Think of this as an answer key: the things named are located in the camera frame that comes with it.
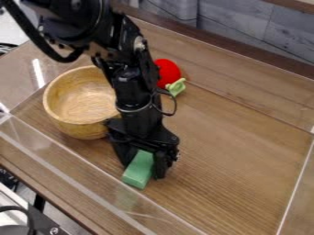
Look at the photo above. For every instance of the brown wooden bowl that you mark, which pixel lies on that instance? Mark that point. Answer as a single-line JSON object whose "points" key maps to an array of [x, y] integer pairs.
{"points": [[79, 101]]}

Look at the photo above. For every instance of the green rectangular stick block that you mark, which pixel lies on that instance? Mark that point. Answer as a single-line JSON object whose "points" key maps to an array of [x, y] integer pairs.
{"points": [[140, 171]]}

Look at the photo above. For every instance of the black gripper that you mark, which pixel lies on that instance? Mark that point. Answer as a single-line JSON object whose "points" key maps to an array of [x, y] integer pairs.
{"points": [[158, 141]]}

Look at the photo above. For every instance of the clear acrylic tray wall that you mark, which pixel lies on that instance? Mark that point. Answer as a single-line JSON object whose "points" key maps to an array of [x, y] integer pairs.
{"points": [[108, 207]]}

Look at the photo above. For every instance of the black metal bracket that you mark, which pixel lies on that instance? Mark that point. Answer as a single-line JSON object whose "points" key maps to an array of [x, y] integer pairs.
{"points": [[45, 225]]}

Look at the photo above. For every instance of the red plush strawberry toy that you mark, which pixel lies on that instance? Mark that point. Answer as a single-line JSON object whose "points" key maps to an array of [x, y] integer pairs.
{"points": [[172, 79]]}

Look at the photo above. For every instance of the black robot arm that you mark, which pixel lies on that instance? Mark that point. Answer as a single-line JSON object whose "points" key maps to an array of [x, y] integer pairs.
{"points": [[69, 28]]}

